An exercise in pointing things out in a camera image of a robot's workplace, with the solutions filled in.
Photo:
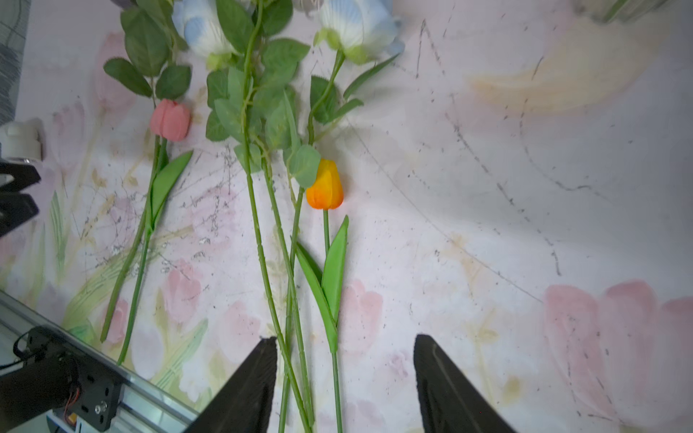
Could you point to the clear glass vase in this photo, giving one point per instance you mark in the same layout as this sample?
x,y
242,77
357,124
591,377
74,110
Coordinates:
x,y
608,11

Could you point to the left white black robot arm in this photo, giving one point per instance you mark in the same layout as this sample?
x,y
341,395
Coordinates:
x,y
55,373

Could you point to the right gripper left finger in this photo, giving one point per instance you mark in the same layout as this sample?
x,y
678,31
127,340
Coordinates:
x,y
244,403

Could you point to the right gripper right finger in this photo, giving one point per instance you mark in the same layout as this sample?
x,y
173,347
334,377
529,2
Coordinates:
x,y
448,401

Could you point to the blue white rose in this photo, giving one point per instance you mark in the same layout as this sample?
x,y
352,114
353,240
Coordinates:
x,y
365,38
255,104

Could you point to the pink tulip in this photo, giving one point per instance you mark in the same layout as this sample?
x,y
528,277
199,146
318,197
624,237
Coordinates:
x,y
170,123

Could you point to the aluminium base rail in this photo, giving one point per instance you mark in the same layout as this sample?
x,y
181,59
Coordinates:
x,y
142,407

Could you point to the orange tulip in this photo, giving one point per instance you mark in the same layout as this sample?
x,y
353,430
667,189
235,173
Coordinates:
x,y
326,283

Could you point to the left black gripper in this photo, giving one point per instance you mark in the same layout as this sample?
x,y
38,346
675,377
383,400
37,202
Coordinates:
x,y
17,207

